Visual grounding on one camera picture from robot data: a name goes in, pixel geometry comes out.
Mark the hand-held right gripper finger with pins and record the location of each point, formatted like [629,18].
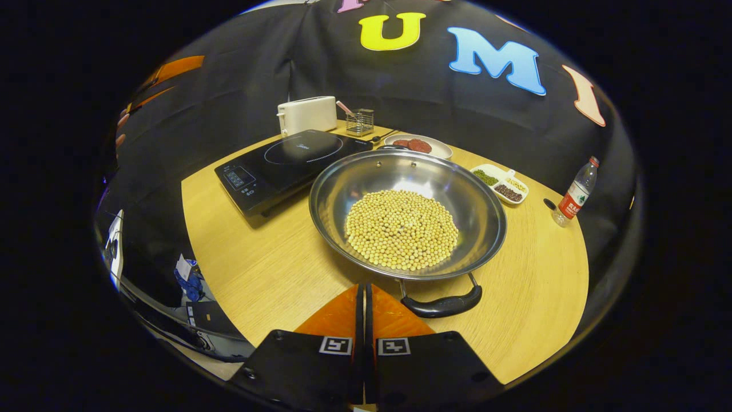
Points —
[369,326]
[360,326]

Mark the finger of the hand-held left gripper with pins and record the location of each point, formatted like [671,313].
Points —
[177,66]
[148,98]

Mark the black induction cooktop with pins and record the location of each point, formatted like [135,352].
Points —
[286,166]

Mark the pile of soybeans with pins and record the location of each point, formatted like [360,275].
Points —
[400,229]

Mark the white toaster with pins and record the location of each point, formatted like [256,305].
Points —
[306,114]

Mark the black box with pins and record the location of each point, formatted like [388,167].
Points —
[211,317]

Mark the pink striped stick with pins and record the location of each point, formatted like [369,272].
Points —
[345,107]

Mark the blue cloth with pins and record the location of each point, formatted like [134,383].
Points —
[189,283]

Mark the red meat slice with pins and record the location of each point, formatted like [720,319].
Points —
[400,143]
[420,146]

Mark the heap of green beans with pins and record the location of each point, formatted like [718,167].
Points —
[486,177]

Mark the round white plate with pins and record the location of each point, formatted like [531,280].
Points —
[441,150]

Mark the heap of dark red beans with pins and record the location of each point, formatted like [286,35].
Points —
[508,193]

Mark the white divided dish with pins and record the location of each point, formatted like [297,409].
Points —
[500,174]

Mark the heap of yellow beans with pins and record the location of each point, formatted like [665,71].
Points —
[516,184]

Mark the black backdrop cloth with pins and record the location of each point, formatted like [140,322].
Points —
[400,103]

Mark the clear water bottle red label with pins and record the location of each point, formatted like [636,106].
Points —
[575,194]

